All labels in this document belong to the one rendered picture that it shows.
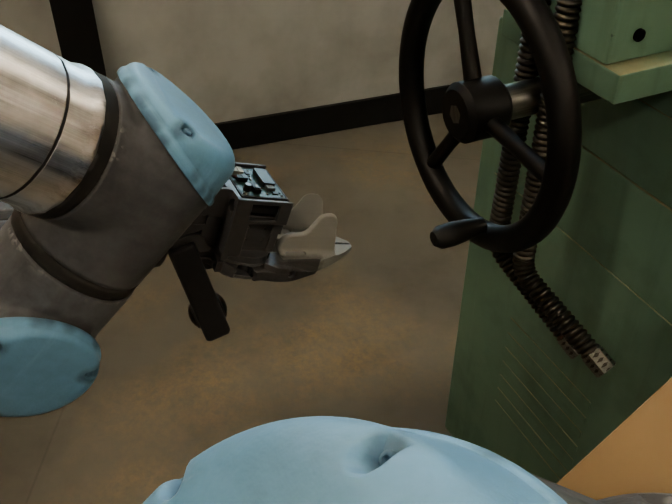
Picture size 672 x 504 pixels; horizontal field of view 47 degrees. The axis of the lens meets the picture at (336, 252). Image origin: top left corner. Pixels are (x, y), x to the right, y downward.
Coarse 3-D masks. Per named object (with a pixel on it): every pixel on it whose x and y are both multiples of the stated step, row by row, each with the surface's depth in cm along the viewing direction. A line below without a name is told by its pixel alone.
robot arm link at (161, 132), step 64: (0, 64) 37; (64, 64) 41; (128, 64) 45; (0, 128) 37; (64, 128) 39; (128, 128) 42; (192, 128) 44; (0, 192) 40; (64, 192) 41; (128, 192) 43; (192, 192) 45; (64, 256) 45; (128, 256) 46
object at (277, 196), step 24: (240, 168) 69; (264, 168) 72; (240, 192) 66; (264, 192) 68; (216, 216) 67; (240, 216) 65; (264, 216) 68; (288, 216) 68; (192, 240) 67; (216, 240) 68; (240, 240) 67; (264, 240) 69; (216, 264) 68; (240, 264) 69
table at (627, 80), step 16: (512, 16) 80; (512, 32) 80; (576, 48) 73; (576, 64) 73; (592, 64) 71; (608, 64) 70; (624, 64) 70; (640, 64) 70; (656, 64) 70; (592, 80) 71; (608, 80) 69; (624, 80) 69; (640, 80) 69; (656, 80) 70; (608, 96) 70; (624, 96) 70; (640, 96) 71
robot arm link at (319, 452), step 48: (240, 432) 22; (288, 432) 20; (336, 432) 19; (384, 432) 19; (432, 432) 22; (192, 480) 21; (240, 480) 20; (288, 480) 19; (336, 480) 18; (384, 480) 18; (432, 480) 17; (480, 480) 18; (528, 480) 20
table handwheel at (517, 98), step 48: (432, 0) 77; (528, 0) 63; (480, 96) 73; (528, 96) 76; (576, 96) 63; (432, 144) 87; (576, 144) 64; (432, 192) 86; (480, 240) 79; (528, 240) 72
